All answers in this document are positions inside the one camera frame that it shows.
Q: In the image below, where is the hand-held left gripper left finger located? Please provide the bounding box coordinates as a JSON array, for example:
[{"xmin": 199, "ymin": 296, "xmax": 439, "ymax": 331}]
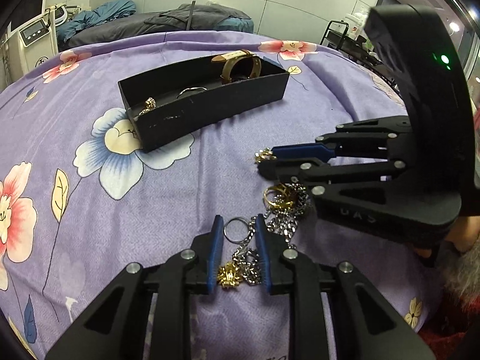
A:
[{"xmin": 45, "ymin": 215, "xmax": 225, "ymax": 360}]

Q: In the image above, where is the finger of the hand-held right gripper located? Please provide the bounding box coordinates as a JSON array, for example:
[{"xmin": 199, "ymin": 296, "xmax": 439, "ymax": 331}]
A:
[
  {"xmin": 258, "ymin": 158, "xmax": 414, "ymax": 215},
  {"xmin": 270, "ymin": 116, "xmax": 414, "ymax": 161}
]

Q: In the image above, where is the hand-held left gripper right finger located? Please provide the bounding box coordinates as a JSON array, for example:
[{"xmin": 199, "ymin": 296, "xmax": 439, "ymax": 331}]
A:
[{"xmin": 256, "ymin": 216, "xmax": 436, "ymax": 360}]

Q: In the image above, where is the silver chain with key ring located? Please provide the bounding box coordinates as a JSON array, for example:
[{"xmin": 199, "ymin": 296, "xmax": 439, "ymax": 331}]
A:
[{"xmin": 223, "ymin": 182, "xmax": 313, "ymax": 286}]

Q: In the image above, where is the black rectangular box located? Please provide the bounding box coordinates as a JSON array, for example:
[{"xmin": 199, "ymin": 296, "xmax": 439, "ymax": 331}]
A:
[{"xmin": 118, "ymin": 53, "xmax": 290, "ymax": 154}]

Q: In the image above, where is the person's right hand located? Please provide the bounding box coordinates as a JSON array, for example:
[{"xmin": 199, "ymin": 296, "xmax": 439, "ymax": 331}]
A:
[{"xmin": 446, "ymin": 215, "xmax": 480, "ymax": 253}]

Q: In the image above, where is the black metal cart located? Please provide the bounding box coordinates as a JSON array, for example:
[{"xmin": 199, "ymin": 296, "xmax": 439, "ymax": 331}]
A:
[{"xmin": 319, "ymin": 19, "xmax": 398, "ymax": 87}]

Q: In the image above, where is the purple floral bedsheet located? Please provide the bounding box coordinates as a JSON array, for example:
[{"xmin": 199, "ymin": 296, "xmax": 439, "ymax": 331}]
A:
[{"xmin": 0, "ymin": 29, "xmax": 443, "ymax": 360}]

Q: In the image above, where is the silver bangle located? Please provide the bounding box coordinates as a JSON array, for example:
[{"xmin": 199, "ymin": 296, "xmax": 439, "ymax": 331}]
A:
[{"xmin": 176, "ymin": 86, "xmax": 208, "ymax": 100}]

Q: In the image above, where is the white jar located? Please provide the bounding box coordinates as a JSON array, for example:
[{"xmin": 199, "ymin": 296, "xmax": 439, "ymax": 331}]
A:
[{"xmin": 343, "ymin": 12, "xmax": 366, "ymax": 30}]

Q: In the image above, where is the gold rhinestone earring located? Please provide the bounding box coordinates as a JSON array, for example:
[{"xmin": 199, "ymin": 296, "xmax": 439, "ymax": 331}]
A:
[{"xmin": 138, "ymin": 97, "xmax": 157, "ymax": 117}]

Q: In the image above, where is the grey furry sleeve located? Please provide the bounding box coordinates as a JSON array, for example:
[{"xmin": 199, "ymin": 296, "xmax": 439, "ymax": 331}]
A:
[{"xmin": 442, "ymin": 248, "xmax": 480, "ymax": 302}]

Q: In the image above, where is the metal pole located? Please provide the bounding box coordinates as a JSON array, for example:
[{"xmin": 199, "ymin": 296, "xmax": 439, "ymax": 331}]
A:
[{"xmin": 185, "ymin": 0, "xmax": 205, "ymax": 31}]

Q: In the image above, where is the dark grey blanket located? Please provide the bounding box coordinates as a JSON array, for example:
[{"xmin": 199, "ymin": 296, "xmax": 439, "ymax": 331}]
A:
[{"xmin": 64, "ymin": 3, "xmax": 255, "ymax": 49}]

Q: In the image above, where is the red clothing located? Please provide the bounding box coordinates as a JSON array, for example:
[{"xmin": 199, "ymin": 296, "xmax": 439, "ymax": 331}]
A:
[{"xmin": 417, "ymin": 292, "xmax": 480, "ymax": 360}]

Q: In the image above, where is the blue jacket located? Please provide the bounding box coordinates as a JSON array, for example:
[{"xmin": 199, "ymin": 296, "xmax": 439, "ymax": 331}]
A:
[{"xmin": 57, "ymin": 0, "xmax": 136, "ymax": 42}]

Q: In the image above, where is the white medical machine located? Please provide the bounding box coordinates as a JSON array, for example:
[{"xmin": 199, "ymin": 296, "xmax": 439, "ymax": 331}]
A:
[{"xmin": 0, "ymin": 3, "xmax": 61, "ymax": 91}]

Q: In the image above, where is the white monitor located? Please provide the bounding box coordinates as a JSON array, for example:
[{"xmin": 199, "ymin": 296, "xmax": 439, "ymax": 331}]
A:
[{"xmin": 8, "ymin": 0, "xmax": 49, "ymax": 32}]

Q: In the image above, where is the gold ring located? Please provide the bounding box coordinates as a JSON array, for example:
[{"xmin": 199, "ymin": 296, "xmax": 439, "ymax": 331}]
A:
[{"xmin": 264, "ymin": 183, "xmax": 298, "ymax": 209}]

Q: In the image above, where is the brown strap wristwatch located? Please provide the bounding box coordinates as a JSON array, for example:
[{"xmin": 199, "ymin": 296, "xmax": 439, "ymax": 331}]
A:
[{"xmin": 211, "ymin": 50, "xmax": 262, "ymax": 85}]

